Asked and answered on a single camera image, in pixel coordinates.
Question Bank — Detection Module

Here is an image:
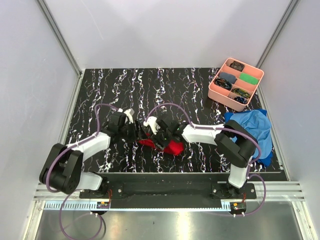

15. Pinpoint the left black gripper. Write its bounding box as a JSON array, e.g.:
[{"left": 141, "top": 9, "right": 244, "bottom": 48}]
[{"left": 118, "top": 119, "right": 148, "bottom": 143}]

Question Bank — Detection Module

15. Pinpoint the red cloth napkin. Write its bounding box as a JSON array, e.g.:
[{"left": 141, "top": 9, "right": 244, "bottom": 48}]
[{"left": 137, "top": 133, "right": 185, "bottom": 156}]

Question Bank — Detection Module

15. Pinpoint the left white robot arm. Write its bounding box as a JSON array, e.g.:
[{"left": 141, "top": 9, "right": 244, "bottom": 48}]
[{"left": 39, "top": 108, "right": 147, "bottom": 198}]

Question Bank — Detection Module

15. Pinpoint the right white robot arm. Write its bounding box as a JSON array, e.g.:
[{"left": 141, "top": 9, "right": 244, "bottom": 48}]
[{"left": 144, "top": 117, "right": 259, "bottom": 199}]

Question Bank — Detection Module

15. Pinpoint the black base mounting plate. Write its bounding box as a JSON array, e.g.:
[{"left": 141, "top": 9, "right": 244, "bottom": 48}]
[{"left": 79, "top": 172, "right": 257, "bottom": 200}]

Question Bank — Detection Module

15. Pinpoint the multicolour bands left compartment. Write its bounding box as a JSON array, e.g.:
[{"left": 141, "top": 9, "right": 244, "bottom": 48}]
[{"left": 214, "top": 77, "right": 232, "bottom": 91}]

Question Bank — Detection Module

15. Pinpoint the multicolour bands compartment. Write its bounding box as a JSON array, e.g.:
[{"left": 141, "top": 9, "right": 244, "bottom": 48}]
[
  {"left": 232, "top": 88, "right": 251, "bottom": 99},
  {"left": 214, "top": 77, "right": 232, "bottom": 91}
]

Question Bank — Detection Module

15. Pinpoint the multicolour bands front compartment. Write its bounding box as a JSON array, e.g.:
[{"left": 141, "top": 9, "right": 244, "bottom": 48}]
[{"left": 232, "top": 88, "right": 251, "bottom": 99}]

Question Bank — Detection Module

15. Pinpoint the pink divided organizer tray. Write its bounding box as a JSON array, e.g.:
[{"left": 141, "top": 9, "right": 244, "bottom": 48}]
[{"left": 208, "top": 57, "right": 265, "bottom": 112}]

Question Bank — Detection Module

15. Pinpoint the grey-blue cloth in tray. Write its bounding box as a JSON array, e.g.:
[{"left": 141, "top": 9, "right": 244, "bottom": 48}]
[{"left": 219, "top": 72, "right": 237, "bottom": 84}]

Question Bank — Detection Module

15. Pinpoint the light blue bucket hat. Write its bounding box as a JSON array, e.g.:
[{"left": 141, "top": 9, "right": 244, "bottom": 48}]
[{"left": 224, "top": 109, "right": 273, "bottom": 166}]

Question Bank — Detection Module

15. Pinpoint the green cloth in tray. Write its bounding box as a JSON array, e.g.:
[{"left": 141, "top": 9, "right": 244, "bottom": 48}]
[{"left": 239, "top": 73, "right": 259, "bottom": 85}]

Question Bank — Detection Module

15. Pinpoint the dark patterned item in tray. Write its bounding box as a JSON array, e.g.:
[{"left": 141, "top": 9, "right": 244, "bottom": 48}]
[{"left": 229, "top": 60, "right": 245, "bottom": 72}]

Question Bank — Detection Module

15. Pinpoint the dark blue cloth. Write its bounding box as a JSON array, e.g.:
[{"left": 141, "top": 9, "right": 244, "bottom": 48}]
[{"left": 248, "top": 109, "right": 273, "bottom": 167}]

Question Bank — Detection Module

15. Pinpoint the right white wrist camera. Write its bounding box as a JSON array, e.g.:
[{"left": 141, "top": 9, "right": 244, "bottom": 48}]
[{"left": 143, "top": 116, "right": 160, "bottom": 134}]

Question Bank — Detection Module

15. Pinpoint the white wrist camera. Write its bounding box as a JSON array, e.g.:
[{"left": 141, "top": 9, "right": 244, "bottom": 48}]
[
  {"left": 117, "top": 108, "right": 135, "bottom": 124},
  {"left": 143, "top": 116, "right": 160, "bottom": 134}
]

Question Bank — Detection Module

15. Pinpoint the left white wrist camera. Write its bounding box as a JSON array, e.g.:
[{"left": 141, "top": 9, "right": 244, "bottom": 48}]
[{"left": 117, "top": 108, "right": 135, "bottom": 124}]

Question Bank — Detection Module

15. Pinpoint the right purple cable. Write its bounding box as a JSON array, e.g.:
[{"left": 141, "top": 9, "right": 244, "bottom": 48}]
[{"left": 146, "top": 102, "right": 266, "bottom": 217}]

